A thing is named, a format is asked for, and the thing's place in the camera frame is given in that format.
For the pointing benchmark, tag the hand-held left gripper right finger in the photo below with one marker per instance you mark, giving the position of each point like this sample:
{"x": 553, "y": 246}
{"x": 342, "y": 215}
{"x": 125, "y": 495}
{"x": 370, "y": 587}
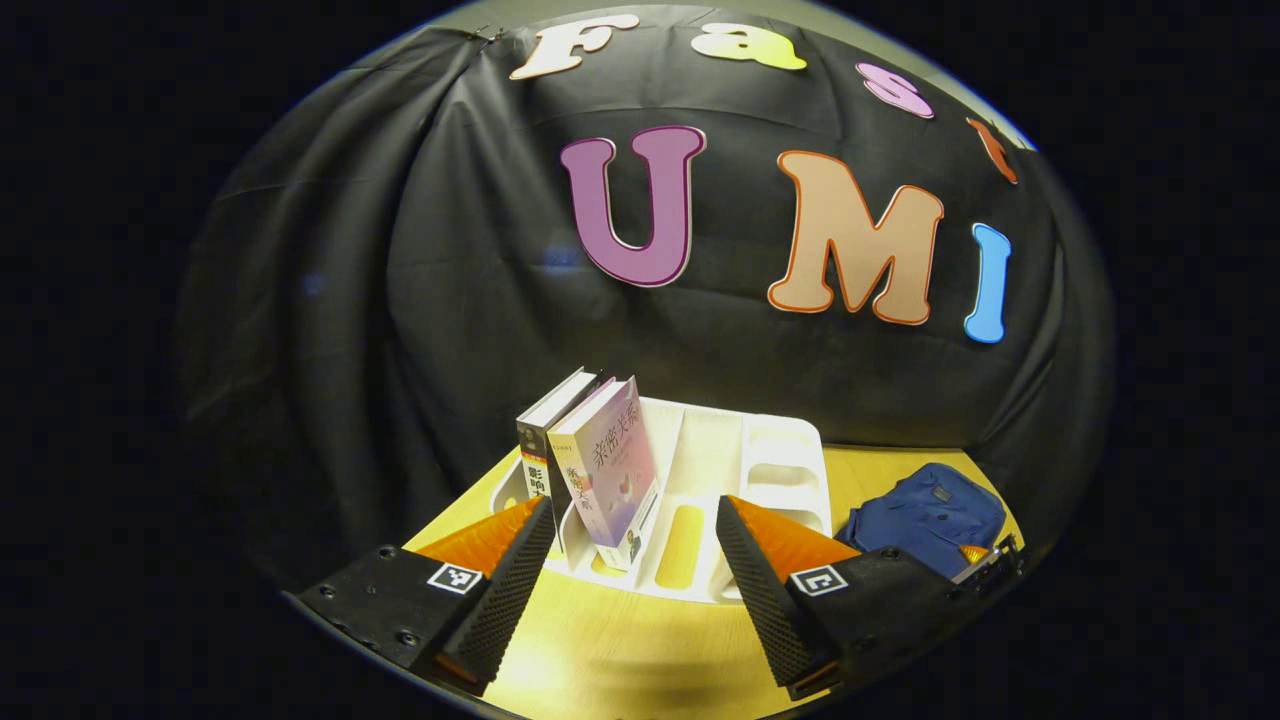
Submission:
{"x": 765, "y": 590}

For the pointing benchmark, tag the white plastic bookshelf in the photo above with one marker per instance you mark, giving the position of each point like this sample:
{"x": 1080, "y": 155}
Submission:
{"x": 720, "y": 470}

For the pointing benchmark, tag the black backdrop cloth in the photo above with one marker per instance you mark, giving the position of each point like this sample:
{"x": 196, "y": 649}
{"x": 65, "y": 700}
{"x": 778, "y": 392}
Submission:
{"x": 400, "y": 300}

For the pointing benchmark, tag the pink cover book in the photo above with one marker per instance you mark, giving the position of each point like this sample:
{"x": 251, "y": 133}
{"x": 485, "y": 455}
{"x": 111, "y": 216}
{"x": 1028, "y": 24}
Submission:
{"x": 615, "y": 470}

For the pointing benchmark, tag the white and black book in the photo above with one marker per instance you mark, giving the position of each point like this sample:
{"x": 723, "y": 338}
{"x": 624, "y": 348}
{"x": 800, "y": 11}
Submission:
{"x": 535, "y": 460}

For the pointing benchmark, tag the blue schoolbag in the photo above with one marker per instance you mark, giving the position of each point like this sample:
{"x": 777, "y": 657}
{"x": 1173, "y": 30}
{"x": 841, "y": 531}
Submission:
{"x": 925, "y": 510}

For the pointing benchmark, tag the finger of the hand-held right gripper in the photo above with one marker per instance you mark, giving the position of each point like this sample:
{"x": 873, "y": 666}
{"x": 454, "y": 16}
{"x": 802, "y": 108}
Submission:
{"x": 972, "y": 552}

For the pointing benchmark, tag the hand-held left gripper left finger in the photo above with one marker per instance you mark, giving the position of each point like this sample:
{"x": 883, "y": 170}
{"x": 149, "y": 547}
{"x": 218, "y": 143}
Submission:
{"x": 505, "y": 590}

